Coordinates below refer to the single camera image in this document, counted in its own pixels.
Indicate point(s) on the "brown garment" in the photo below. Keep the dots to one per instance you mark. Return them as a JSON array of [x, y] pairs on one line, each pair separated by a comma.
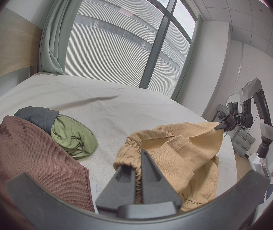
[[31, 157]]

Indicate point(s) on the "grey-green curtain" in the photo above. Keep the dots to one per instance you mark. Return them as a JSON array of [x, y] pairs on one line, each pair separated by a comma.
[[189, 68], [52, 44]]

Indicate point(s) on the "tan shorts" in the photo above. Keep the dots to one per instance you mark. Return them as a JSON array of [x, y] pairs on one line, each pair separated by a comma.
[[174, 147]]

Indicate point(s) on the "grey padded chair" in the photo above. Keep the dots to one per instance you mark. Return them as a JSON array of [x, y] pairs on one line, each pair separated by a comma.
[[243, 141]]

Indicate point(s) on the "window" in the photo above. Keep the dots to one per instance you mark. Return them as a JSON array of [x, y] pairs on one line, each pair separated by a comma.
[[107, 51]]

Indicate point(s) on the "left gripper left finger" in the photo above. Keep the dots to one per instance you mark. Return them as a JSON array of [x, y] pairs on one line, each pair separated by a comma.
[[119, 188]]

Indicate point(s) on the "green garment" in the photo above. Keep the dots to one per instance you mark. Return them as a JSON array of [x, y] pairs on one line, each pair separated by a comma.
[[74, 138]]

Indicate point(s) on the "round white mirror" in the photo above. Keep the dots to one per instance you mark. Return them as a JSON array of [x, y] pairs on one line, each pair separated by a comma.
[[232, 98]]

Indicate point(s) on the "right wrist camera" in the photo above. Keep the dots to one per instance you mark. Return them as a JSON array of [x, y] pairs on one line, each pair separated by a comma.
[[220, 115]]

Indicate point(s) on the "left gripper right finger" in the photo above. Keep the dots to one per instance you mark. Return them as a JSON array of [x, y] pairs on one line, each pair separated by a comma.
[[155, 183]]

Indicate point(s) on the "black garment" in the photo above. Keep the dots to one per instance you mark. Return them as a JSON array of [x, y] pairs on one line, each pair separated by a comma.
[[36, 116]]

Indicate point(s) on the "white printed garment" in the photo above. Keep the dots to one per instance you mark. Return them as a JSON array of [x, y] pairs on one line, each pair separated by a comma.
[[95, 188]]

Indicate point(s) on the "bed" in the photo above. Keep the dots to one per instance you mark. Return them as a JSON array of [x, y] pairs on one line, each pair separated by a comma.
[[127, 104]]

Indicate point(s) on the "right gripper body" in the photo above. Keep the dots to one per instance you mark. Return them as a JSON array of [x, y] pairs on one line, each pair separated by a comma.
[[229, 123]]

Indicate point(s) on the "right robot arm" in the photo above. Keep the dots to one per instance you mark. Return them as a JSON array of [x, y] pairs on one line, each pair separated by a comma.
[[264, 109]]

